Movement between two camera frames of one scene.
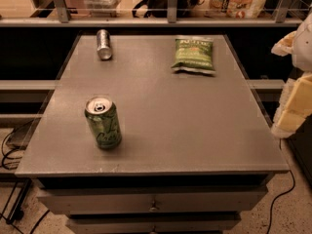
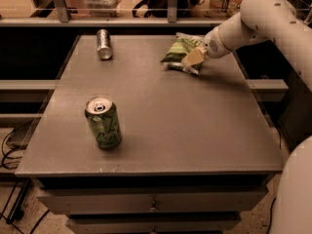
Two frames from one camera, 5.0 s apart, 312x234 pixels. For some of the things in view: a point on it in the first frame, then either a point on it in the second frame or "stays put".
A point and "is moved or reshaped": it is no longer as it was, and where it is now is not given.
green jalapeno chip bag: (194, 55) is moved or reshaped
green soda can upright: (103, 121) stays put
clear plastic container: (100, 2) stays put
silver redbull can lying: (103, 44) stays put
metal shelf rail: (63, 19) stays put
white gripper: (303, 51) to (213, 46)
